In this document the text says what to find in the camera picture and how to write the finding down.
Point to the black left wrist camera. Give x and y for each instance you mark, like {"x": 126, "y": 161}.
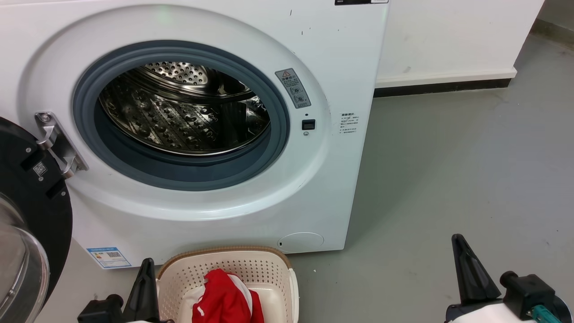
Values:
{"x": 101, "y": 309}

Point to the black round washer door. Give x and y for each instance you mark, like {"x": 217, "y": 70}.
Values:
{"x": 40, "y": 215}

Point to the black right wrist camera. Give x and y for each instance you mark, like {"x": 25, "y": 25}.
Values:
{"x": 529, "y": 291}

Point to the grey warning sticker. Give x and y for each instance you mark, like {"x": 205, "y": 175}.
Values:
{"x": 293, "y": 88}

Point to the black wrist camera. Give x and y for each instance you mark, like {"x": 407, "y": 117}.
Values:
{"x": 529, "y": 291}
{"x": 101, "y": 309}

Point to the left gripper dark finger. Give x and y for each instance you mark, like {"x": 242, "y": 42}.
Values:
{"x": 142, "y": 291}

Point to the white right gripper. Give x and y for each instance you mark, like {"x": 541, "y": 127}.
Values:
{"x": 480, "y": 313}

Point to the cream perforated laundry basket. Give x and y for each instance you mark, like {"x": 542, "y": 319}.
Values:
{"x": 269, "y": 278}

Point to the black baseboard strip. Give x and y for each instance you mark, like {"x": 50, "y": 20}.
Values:
{"x": 441, "y": 87}

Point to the blue energy label sticker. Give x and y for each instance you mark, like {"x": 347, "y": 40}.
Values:
{"x": 109, "y": 257}

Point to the silver metal door hinge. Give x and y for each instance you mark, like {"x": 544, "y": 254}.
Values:
{"x": 58, "y": 143}

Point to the stainless steel washing machine drum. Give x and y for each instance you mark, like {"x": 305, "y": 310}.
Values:
{"x": 179, "y": 112}

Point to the round white filter cover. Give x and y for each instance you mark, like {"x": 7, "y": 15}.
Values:
{"x": 300, "y": 242}

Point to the small door QR sticker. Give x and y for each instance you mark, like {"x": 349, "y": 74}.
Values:
{"x": 40, "y": 168}

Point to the black door latch socket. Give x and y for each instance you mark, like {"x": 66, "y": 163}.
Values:
{"x": 308, "y": 124}

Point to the red and white garment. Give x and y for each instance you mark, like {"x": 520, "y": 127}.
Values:
{"x": 224, "y": 300}

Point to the white front-load washing machine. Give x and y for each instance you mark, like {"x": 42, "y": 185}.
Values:
{"x": 224, "y": 215}

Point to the printed text label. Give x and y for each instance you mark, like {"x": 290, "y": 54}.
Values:
{"x": 349, "y": 124}

